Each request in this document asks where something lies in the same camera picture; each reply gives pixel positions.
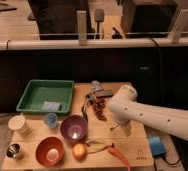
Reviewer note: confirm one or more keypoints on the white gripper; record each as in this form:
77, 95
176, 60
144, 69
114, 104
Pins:
126, 127

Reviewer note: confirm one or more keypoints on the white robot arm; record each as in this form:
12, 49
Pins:
125, 107

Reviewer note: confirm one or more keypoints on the orange carrot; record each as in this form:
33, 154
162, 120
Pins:
115, 152

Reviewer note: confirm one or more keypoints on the blue device on floor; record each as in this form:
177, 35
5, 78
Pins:
156, 146

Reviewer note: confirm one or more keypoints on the banana peel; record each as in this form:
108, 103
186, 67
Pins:
95, 146

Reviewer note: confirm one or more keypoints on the dark rectangular block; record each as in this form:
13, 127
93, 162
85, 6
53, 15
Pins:
104, 93

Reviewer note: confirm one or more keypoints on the yellow red apple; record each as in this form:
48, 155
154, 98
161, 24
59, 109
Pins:
79, 151

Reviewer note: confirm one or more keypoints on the crumpled clear plastic wrapper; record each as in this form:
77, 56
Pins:
96, 86

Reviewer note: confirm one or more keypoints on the purple bowl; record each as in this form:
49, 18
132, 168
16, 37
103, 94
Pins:
74, 128

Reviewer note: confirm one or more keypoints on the small blue cup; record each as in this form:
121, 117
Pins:
51, 120

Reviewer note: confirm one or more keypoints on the red bowl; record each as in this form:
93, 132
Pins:
49, 151

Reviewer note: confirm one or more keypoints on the green plastic tray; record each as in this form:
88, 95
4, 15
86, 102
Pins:
45, 96

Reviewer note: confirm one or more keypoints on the white paper cup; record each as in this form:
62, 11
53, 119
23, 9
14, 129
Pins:
19, 125

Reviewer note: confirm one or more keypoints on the steel metal cup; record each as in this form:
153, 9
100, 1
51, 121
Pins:
14, 151

